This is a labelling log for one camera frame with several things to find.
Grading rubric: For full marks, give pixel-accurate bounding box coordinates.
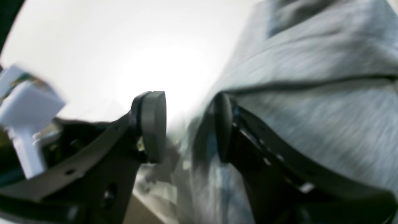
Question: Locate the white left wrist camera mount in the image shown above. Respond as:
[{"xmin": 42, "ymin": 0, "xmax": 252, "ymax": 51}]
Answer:
[{"xmin": 0, "ymin": 65, "xmax": 66, "ymax": 179}]

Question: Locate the grey T-shirt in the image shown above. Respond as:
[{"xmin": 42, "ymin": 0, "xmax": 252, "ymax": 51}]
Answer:
[{"xmin": 133, "ymin": 0, "xmax": 397, "ymax": 224}]

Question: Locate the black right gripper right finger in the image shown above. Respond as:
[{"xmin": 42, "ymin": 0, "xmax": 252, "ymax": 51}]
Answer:
[{"xmin": 214, "ymin": 93, "xmax": 397, "ymax": 224}]

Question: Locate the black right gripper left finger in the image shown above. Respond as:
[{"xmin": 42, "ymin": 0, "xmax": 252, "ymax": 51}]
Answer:
[{"xmin": 1, "ymin": 91, "xmax": 167, "ymax": 224}]

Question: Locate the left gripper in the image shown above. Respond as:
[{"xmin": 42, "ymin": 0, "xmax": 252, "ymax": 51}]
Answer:
[{"xmin": 1, "ymin": 119, "xmax": 125, "ymax": 187}]

